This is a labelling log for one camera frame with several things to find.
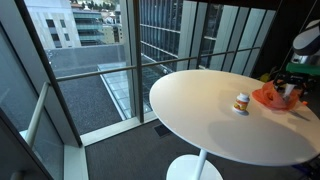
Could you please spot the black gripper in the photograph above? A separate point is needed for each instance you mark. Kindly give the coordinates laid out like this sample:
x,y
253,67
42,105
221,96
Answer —
x,y
290,79

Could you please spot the orange plastic bag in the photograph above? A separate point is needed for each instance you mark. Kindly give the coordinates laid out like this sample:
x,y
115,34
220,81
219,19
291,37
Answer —
x,y
270,98

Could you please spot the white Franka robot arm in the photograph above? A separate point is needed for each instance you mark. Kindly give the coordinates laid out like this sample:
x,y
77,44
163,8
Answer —
x,y
308,40

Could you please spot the yellow object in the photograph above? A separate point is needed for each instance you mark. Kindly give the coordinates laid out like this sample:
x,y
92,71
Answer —
x,y
266,76

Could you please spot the supplement bottle with white cap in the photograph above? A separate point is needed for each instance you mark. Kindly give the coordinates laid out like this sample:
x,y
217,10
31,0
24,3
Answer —
x,y
241,103

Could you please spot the metal window handrail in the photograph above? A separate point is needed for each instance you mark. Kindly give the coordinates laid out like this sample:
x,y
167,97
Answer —
x,y
160,62

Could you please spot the dark floor vent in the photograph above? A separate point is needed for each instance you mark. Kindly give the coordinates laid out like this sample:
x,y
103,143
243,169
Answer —
x,y
162,130

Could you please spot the grey window mullion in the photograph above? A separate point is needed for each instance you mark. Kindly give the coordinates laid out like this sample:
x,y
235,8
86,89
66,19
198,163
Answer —
x,y
136,60

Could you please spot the white window handrail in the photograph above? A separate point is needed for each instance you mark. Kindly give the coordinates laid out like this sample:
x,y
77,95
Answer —
x,y
36,115

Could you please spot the green wrist mount plate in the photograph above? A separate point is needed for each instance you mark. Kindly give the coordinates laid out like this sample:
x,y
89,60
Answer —
x,y
301,68

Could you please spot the white table pedestal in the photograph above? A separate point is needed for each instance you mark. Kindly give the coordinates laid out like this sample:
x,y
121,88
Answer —
x,y
195,168

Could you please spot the dark window frame post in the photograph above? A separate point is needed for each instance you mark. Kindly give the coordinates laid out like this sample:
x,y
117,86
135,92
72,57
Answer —
x,y
50,76

